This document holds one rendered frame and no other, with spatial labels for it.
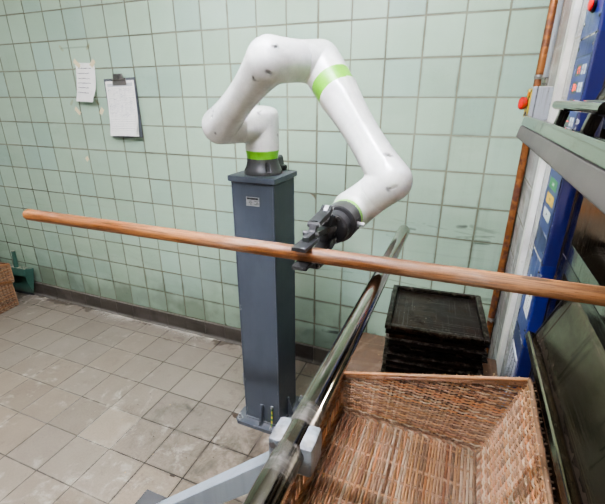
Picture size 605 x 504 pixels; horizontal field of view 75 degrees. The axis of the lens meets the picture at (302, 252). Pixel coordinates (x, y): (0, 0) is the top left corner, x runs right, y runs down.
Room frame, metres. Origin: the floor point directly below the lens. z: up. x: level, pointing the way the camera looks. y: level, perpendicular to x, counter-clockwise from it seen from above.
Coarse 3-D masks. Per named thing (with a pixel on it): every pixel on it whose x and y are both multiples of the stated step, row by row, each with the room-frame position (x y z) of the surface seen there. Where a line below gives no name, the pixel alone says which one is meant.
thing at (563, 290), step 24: (24, 216) 1.00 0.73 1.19; (48, 216) 0.97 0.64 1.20; (72, 216) 0.95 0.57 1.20; (168, 240) 0.83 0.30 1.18; (192, 240) 0.80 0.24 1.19; (216, 240) 0.78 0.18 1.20; (240, 240) 0.77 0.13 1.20; (336, 264) 0.68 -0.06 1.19; (360, 264) 0.66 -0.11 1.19; (384, 264) 0.65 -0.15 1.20; (408, 264) 0.64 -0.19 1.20; (432, 264) 0.63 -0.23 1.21; (504, 288) 0.58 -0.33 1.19; (528, 288) 0.56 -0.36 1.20; (552, 288) 0.55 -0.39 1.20; (576, 288) 0.54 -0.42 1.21; (600, 288) 0.54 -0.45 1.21
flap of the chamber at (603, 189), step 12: (528, 132) 0.72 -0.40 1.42; (528, 144) 0.67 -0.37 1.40; (540, 144) 0.58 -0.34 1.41; (552, 144) 0.51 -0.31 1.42; (540, 156) 0.54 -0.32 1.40; (552, 156) 0.48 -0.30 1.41; (564, 156) 0.43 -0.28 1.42; (576, 156) 0.39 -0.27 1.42; (552, 168) 0.46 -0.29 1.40; (564, 168) 0.41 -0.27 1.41; (576, 168) 0.37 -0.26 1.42; (588, 168) 0.34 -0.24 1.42; (600, 168) 0.32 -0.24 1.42; (576, 180) 0.36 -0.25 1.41; (588, 180) 0.33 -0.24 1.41; (600, 180) 0.30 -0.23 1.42; (588, 192) 0.31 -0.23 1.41; (600, 192) 0.29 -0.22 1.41; (600, 204) 0.28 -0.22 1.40
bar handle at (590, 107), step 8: (552, 104) 0.83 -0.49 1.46; (560, 104) 0.75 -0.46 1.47; (568, 104) 0.69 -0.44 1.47; (576, 104) 0.64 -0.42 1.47; (584, 104) 0.60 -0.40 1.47; (592, 104) 0.56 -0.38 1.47; (600, 104) 0.52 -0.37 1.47; (560, 112) 0.73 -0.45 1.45; (568, 112) 0.73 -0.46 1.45; (584, 112) 0.60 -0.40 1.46; (592, 112) 0.55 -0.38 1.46; (600, 112) 0.52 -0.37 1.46; (560, 120) 0.73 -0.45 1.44; (592, 120) 0.54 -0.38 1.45; (600, 120) 0.54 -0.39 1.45; (584, 128) 0.55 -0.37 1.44; (592, 128) 0.54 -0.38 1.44
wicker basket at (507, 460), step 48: (384, 384) 0.90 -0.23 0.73; (480, 384) 0.81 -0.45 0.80; (528, 384) 0.75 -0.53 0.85; (336, 432) 0.87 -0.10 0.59; (384, 432) 0.86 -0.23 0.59; (432, 432) 0.84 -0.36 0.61; (480, 432) 0.80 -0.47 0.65; (528, 432) 0.64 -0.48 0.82; (336, 480) 0.71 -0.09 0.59; (432, 480) 0.71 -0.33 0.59; (480, 480) 0.71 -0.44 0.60; (528, 480) 0.54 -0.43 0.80
